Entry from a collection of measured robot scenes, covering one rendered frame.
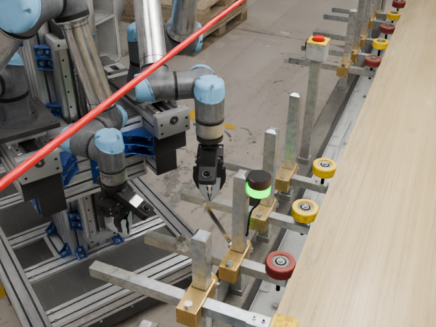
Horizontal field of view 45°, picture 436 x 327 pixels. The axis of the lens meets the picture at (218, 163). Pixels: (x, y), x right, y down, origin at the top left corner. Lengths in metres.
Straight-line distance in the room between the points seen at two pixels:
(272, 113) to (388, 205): 2.42
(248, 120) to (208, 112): 2.59
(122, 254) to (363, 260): 1.30
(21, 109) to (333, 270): 1.09
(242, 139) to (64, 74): 1.95
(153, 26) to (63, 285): 1.31
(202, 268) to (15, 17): 0.73
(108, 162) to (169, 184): 1.80
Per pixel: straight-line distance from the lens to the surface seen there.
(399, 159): 1.91
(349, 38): 2.70
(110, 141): 1.40
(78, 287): 2.37
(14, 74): 1.76
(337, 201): 1.66
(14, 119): 1.81
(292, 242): 1.90
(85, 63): 1.51
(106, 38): 4.72
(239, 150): 3.52
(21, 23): 1.36
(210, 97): 1.28
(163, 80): 1.37
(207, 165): 1.34
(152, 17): 1.47
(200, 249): 1.16
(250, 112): 3.99
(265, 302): 1.70
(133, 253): 2.47
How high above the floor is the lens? 1.90
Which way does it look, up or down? 34 degrees down
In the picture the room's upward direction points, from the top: straight up
